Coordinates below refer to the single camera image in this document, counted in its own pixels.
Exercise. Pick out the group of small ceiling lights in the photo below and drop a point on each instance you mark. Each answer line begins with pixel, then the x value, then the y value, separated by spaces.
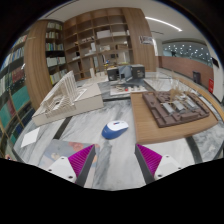
pixel 186 50

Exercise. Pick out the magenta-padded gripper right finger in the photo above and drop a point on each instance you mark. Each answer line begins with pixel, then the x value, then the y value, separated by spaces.
pixel 150 158

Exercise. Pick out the white wall poster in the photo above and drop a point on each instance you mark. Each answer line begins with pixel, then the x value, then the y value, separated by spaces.
pixel 146 40

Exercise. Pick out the white paper sheet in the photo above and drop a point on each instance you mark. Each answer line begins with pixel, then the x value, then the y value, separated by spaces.
pixel 30 137

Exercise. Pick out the dark grey building model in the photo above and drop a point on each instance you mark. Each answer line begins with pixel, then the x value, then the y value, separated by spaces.
pixel 126 71

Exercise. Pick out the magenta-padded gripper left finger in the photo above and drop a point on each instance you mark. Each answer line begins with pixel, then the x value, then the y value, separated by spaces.
pixel 80 160

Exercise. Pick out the white architectural model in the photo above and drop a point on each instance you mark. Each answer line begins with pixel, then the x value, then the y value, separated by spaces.
pixel 63 96

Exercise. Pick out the wooden shelf unit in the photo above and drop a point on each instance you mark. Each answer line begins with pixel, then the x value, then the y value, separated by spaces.
pixel 86 40

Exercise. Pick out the blue and white computer mouse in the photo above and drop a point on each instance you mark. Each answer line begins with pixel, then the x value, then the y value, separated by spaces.
pixel 115 129

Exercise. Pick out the red sign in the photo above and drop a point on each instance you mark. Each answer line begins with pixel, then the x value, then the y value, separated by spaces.
pixel 211 85

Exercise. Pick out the small white model base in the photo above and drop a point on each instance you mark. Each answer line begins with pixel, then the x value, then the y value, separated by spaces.
pixel 128 90

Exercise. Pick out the brown architectural model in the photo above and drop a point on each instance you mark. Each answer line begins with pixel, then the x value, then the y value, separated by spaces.
pixel 173 113

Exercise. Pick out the dark bookshelf with colourful books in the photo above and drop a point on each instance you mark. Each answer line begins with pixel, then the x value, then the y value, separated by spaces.
pixel 15 83

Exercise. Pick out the long ceiling light strip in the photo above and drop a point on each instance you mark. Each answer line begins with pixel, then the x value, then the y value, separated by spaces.
pixel 163 22

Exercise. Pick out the wooden base board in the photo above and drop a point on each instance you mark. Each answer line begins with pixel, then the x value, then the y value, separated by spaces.
pixel 145 126

